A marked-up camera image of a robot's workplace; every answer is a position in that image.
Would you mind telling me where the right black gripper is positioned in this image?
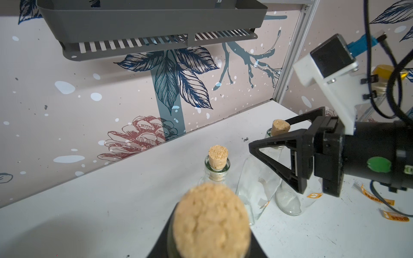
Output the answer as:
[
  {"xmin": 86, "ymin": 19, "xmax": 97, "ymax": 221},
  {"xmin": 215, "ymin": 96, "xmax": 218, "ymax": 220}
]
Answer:
[{"xmin": 249, "ymin": 107, "xmax": 413, "ymax": 197}]

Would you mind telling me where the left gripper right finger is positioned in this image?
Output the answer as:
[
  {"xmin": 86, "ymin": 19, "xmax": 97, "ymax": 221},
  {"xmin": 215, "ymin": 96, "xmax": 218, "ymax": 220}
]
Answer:
[{"xmin": 248, "ymin": 232, "xmax": 267, "ymax": 258}]

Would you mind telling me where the tall glass bottle gold cap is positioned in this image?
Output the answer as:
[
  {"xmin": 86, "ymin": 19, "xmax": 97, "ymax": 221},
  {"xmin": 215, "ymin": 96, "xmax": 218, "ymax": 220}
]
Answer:
[{"xmin": 275, "ymin": 64, "xmax": 409, "ymax": 216}]

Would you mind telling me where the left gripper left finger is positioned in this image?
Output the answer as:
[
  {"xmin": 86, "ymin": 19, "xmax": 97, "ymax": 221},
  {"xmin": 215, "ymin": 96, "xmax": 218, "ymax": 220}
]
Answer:
[{"xmin": 147, "ymin": 210, "xmax": 176, "ymax": 258}]

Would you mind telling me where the orange peeled label strip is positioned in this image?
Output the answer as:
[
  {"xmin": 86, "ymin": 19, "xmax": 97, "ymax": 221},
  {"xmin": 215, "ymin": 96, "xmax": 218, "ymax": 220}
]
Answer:
[
  {"xmin": 382, "ymin": 210, "xmax": 410, "ymax": 222},
  {"xmin": 360, "ymin": 184, "xmax": 395, "ymax": 206}
]

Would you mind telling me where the square glass bottle with cork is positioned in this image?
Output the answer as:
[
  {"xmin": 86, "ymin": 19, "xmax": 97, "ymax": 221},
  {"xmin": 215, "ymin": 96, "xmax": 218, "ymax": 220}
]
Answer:
[{"xmin": 197, "ymin": 144, "xmax": 256, "ymax": 226}]

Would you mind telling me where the black hanging wire shelf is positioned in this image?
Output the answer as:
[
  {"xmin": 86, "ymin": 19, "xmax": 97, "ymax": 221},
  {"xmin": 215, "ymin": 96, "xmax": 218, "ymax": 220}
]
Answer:
[{"xmin": 36, "ymin": 1, "xmax": 267, "ymax": 61}]

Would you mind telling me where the square glass bottle cork stopper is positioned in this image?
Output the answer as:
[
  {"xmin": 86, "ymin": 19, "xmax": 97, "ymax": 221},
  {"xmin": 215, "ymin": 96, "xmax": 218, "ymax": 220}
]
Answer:
[{"xmin": 235, "ymin": 119, "xmax": 291, "ymax": 220}]

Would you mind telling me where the round glass bottle cork stopper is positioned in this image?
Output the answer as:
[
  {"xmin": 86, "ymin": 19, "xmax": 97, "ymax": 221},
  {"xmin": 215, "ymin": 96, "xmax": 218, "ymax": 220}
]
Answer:
[{"xmin": 167, "ymin": 183, "xmax": 252, "ymax": 258}]

